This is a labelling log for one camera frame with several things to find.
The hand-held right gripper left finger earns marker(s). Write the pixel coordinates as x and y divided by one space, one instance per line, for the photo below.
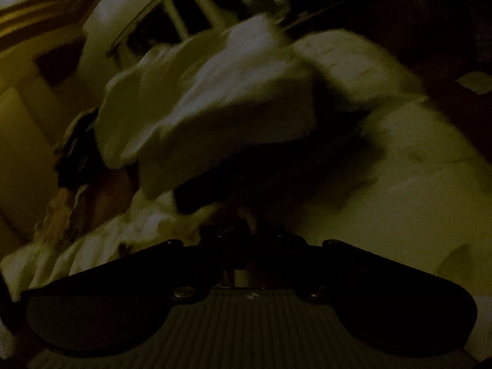
230 250

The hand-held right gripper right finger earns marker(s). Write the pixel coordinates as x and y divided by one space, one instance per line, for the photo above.
265 250

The patterned clothes pile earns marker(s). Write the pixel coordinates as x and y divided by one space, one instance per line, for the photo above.
73 161

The white blanket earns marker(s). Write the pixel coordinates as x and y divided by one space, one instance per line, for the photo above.
403 207

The white folded cloth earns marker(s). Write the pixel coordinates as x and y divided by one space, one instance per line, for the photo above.
215 100

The white window frame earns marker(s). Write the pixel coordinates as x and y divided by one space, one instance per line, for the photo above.
173 11

